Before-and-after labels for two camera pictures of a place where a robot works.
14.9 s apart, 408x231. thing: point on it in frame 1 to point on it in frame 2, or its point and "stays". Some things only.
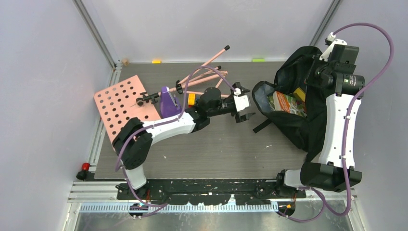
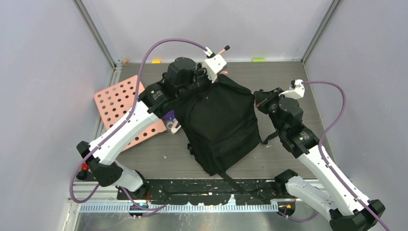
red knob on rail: [82, 174] stays
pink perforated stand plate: [117, 105] stays
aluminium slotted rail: [190, 207] stays
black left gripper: [239, 118] to [202, 70]
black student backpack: [307, 133] to [220, 123]
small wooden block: [125, 61] stays
